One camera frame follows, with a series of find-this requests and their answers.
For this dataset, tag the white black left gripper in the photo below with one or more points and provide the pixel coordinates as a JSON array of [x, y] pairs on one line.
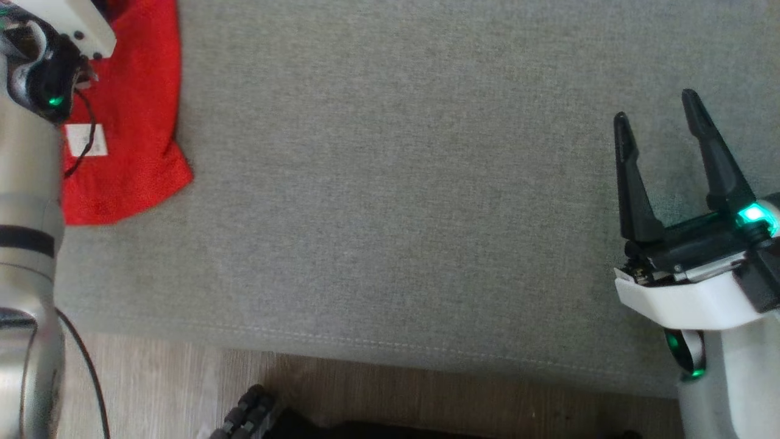
[[79, 24]]

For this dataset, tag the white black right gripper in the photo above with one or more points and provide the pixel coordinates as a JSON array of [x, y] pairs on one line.
[[676, 302]]

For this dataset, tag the red white basketball jersey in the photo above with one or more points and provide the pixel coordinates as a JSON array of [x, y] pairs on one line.
[[134, 122]]

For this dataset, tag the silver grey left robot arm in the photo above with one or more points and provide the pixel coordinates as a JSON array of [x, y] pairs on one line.
[[30, 183]]

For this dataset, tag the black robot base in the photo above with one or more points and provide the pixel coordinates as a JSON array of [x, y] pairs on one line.
[[365, 430]]

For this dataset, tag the black roller robot wheel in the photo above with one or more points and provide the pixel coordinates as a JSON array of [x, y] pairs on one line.
[[244, 414]]

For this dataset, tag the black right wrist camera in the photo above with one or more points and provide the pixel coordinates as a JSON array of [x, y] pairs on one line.
[[765, 277]]

